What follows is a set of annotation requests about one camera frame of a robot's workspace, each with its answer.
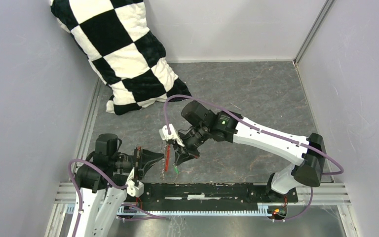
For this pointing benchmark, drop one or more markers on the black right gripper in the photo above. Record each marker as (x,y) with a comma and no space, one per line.
(180,156)

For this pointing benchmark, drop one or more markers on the black white checkered pillow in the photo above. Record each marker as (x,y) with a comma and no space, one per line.
(120,48)

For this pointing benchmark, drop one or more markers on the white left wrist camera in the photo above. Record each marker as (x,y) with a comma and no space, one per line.
(135,188)

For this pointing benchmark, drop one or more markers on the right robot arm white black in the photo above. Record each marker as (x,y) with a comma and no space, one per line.
(305,154)

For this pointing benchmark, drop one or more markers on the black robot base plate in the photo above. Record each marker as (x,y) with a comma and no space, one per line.
(209,196)

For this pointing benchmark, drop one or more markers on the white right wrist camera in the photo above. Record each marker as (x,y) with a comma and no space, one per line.
(169,134)

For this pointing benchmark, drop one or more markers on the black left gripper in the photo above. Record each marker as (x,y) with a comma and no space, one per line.
(145,160)

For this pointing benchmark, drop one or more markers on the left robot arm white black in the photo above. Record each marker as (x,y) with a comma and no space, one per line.
(108,185)

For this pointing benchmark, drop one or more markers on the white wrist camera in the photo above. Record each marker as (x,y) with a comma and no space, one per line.
(135,188)
(169,134)

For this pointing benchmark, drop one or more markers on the aluminium frame rail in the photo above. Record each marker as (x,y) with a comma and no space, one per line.
(325,195)

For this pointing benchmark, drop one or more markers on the metal key holder red handle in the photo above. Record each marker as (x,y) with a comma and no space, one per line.
(165,161)

